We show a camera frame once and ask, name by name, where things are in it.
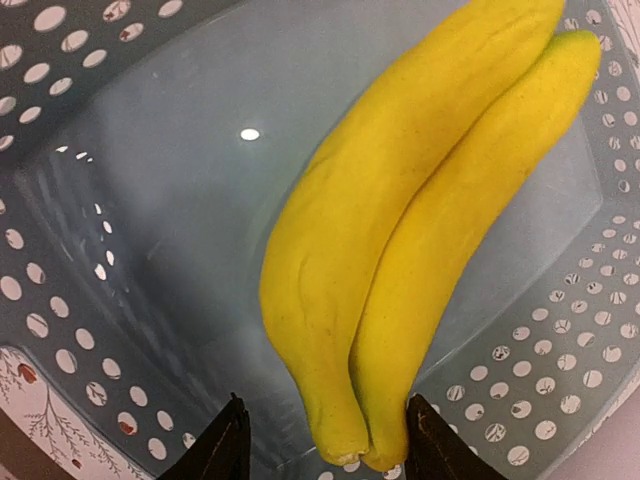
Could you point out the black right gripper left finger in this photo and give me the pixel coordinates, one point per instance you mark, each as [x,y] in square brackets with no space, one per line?
[222,451]

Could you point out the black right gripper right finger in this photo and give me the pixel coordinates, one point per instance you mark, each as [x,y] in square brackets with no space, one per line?
[436,452]

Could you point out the yellow toy banana bunch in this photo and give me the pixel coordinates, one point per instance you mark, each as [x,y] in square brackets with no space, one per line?
[373,238]

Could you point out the blue perforated plastic basket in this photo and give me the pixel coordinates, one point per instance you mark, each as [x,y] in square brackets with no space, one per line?
[146,150]

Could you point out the floral patterned table mat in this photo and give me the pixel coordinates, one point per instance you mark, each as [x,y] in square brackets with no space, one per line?
[36,408]

